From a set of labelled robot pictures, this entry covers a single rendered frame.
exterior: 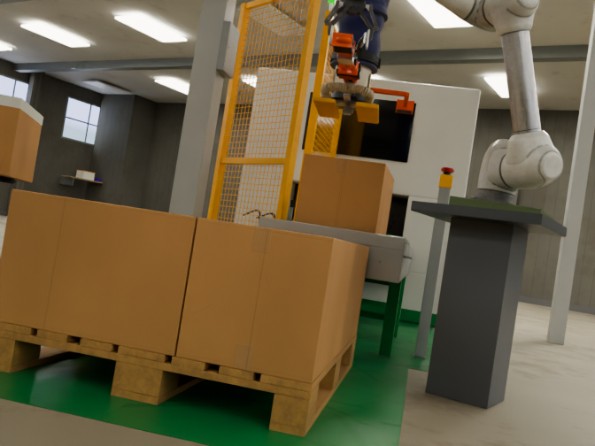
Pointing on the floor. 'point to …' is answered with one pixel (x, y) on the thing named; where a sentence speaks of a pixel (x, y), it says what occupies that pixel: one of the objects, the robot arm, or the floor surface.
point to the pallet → (176, 373)
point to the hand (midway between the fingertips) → (348, 43)
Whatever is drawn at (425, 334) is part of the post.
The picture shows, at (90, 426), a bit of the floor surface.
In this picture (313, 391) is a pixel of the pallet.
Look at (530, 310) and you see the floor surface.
